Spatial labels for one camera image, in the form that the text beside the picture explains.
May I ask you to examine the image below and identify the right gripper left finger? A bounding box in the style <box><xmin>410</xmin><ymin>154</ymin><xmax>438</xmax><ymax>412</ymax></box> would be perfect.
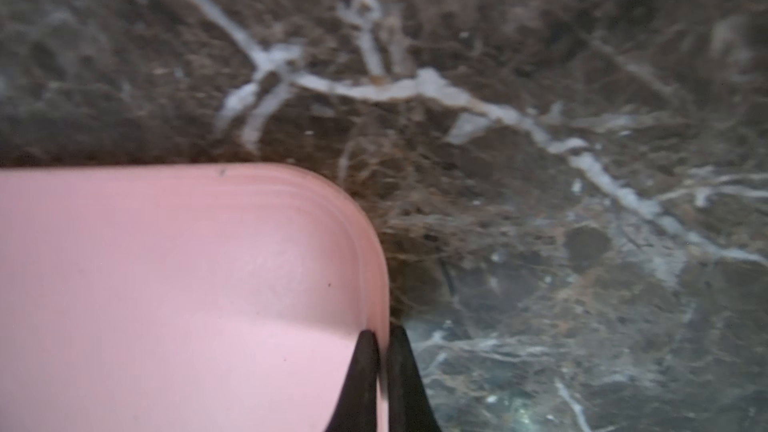
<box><xmin>326</xmin><ymin>330</ymin><xmax>381</xmax><ymax>432</ymax></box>

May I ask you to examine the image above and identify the pink plastic tray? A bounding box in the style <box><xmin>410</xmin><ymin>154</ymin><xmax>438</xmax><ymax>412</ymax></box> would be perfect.
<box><xmin>1</xmin><ymin>164</ymin><xmax>390</xmax><ymax>431</ymax></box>

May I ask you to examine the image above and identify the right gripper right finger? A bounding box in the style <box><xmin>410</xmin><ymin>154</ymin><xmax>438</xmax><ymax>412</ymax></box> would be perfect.
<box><xmin>386</xmin><ymin>325</ymin><xmax>441</xmax><ymax>432</ymax></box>

